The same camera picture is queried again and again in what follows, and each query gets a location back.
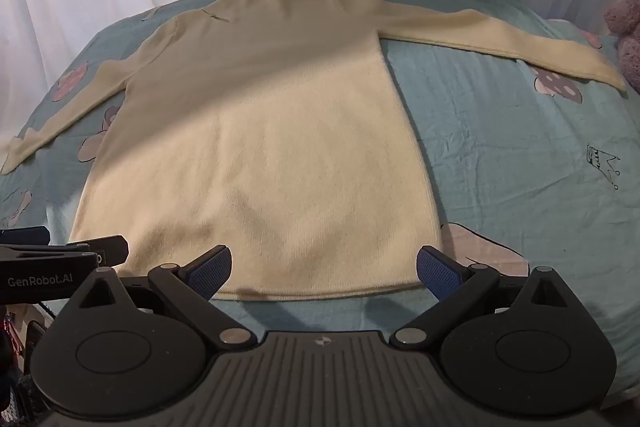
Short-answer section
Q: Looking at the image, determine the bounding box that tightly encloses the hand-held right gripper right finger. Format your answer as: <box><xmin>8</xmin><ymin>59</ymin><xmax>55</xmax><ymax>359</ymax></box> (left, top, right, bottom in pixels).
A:
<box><xmin>389</xmin><ymin>244</ymin><xmax>580</xmax><ymax>351</ymax></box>

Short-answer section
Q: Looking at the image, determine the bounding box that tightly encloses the teal printed bed sheet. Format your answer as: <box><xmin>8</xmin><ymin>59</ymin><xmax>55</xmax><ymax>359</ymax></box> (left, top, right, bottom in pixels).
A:
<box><xmin>0</xmin><ymin>0</ymin><xmax>640</xmax><ymax>403</ymax></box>

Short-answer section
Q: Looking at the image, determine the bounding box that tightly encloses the cream knit sweater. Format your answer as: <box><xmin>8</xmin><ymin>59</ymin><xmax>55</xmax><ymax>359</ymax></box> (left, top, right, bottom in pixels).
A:
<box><xmin>0</xmin><ymin>0</ymin><xmax>629</xmax><ymax>304</ymax></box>

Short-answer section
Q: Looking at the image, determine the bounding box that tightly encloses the dark clutter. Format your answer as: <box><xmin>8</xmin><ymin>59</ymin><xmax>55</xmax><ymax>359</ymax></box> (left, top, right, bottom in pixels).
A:
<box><xmin>0</xmin><ymin>303</ymin><xmax>57</xmax><ymax>427</ymax></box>

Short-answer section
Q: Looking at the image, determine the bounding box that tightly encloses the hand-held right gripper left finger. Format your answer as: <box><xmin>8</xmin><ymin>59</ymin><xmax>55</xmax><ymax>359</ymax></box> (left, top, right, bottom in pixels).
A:
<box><xmin>64</xmin><ymin>244</ymin><xmax>258</xmax><ymax>351</ymax></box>

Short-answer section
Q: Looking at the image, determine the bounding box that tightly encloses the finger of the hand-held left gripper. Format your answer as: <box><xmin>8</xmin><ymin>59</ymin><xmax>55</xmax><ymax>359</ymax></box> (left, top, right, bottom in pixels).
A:
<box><xmin>0</xmin><ymin>227</ymin><xmax>52</xmax><ymax>247</ymax></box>
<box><xmin>0</xmin><ymin>234</ymin><xmax>130</xmax><ymax>269</ymax></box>

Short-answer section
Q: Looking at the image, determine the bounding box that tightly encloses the purple plush toy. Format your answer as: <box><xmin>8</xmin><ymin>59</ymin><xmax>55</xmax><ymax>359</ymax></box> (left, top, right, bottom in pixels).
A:
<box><xmin>603</xmin><ymin>0</ymin><xmax>640</xmax><ymax>92</ymax></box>

